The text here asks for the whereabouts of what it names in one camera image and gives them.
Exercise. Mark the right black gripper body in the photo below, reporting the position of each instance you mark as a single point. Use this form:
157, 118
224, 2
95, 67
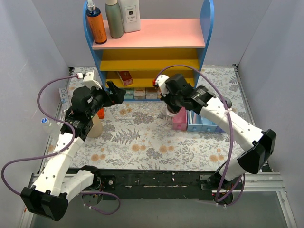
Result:
173, 102

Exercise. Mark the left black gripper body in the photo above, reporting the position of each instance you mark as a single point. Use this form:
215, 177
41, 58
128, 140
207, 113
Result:
110, 95

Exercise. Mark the clear cup brown base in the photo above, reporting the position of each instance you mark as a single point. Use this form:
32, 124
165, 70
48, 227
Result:
172, 110

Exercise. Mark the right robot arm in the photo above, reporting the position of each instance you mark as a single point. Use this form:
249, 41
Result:
256, 143

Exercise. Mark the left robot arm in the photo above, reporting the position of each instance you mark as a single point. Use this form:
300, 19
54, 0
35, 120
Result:
50, 195

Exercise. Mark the orange razor package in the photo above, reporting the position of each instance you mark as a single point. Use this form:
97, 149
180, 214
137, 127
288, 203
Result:
101, 114

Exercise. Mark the pink drawer box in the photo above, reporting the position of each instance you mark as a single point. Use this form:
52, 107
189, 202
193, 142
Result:
180, 121

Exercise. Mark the red small box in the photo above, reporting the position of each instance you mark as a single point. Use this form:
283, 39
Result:
125, 77

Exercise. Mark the orange soap box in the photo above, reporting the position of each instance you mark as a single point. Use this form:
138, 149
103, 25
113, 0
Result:
139, 93

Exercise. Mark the light blue drawer box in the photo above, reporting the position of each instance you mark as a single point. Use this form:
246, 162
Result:
194, 122

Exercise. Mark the purple blue drawer box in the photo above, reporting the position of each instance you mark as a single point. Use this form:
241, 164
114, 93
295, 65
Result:
219, 130

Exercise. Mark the dark blue cup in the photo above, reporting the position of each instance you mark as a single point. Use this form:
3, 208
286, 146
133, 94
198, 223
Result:
228, 102

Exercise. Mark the blue wooden shelf unit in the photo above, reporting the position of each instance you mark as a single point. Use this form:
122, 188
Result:
177, 46

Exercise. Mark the clear water bottle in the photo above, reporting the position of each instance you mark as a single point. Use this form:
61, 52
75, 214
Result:
51, 128

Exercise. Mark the orange spray bottle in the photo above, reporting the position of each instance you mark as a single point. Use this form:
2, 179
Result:
96, 23

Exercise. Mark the grey green bottle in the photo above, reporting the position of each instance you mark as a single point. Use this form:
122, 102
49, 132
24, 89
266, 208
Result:
114, 18

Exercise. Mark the white labelled bottle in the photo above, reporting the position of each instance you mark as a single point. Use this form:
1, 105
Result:
130, 15

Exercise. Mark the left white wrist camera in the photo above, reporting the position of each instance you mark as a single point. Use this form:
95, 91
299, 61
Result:
88, 79

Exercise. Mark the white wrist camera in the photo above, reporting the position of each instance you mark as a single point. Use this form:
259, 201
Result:
88, 79
160, 82

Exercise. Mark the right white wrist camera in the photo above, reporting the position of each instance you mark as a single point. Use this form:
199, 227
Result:
160, 82

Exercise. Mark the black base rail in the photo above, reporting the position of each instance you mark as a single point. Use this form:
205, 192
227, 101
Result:
157, 184

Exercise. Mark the aluminium frame rail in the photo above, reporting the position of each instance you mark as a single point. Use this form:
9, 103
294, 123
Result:
264, 182

